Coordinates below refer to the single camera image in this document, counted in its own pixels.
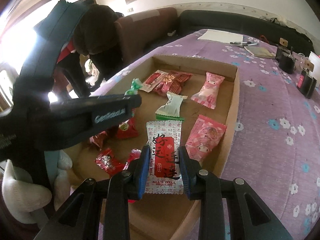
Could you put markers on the olive notebook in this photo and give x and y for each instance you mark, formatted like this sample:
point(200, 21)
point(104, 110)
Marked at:
point(260, 52)

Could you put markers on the black jar wooden lid rear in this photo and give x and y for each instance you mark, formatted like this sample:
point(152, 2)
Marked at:
point(286, 61)

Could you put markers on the tall pink My Melody snack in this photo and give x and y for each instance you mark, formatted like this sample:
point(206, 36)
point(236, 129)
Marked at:
point(207, 96)

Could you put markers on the dark red foil snack bag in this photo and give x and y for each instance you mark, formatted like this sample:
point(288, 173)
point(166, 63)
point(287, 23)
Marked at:
point(99, 139)

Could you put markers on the red round-logo candy packet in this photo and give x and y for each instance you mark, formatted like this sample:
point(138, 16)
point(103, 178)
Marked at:
point(127, 130)

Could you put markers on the brown sofa chair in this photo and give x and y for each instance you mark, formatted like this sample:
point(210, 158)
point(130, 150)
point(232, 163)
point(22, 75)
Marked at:
point(137, 30)

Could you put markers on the small red candy packet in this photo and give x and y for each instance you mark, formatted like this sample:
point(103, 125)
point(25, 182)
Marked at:
point(109, 163)

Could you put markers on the green white candy packet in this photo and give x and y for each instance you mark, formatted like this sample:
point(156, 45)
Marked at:
point(135, 86)

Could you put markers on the black jar wooden lid front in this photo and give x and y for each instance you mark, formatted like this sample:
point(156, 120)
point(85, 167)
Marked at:
point(307, 83)

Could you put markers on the dark red foil snack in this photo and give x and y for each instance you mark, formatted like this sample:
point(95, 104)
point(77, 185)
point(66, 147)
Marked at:
point(172, 82)

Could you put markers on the white plastic canister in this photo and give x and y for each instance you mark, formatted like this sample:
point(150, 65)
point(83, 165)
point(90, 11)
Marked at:
point(315, 60)

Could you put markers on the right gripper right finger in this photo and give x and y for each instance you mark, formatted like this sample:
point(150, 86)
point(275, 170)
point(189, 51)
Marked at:
point(227, 202)

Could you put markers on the pink snack packet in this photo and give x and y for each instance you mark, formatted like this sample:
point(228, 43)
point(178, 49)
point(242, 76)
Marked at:
point(204, 136)

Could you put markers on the black jar wooden lid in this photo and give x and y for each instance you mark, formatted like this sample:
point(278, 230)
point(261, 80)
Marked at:
point(307, 83)
point(286, 61)

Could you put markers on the black sofa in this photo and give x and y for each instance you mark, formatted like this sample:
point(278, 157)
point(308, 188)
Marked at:
point(194, 20)

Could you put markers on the cardboard tray box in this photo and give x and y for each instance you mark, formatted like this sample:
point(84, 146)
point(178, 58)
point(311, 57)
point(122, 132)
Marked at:
point(165, 212)

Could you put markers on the purple floral tablecloth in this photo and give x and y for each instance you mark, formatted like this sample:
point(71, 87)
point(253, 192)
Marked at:
point(276, 141)

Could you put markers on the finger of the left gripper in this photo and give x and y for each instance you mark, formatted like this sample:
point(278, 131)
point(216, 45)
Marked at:
point(95, 114)

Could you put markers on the person in black jacket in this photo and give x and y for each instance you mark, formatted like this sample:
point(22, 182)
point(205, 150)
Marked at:
point(95, 36)

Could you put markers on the white gloved left hand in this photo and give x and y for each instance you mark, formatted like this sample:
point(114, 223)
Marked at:
point(26, 201)

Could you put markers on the white red snack packet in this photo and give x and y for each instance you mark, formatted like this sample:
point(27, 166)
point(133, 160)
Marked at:
point(153, 80)

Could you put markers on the red cartoon snack packet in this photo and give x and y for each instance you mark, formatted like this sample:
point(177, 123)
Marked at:
point(133, 159)

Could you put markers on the clear green-edged snack packet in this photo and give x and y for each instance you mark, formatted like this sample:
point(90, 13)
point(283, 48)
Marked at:
point(165, 117)

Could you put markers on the white paper sheet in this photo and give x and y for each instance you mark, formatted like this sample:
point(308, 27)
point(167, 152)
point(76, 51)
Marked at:
point(221, 36)

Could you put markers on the black pen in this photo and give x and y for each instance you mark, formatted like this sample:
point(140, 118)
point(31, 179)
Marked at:
point(244, 43)

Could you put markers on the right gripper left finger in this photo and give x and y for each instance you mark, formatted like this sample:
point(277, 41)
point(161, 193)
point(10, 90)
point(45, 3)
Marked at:
point(79, 216)

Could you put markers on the pale green wafer packet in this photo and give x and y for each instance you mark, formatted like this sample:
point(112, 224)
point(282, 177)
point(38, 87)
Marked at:
point(172, 107)

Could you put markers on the person in red top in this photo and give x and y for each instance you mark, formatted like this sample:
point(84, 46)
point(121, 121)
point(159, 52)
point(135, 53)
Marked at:
point(68, 70)

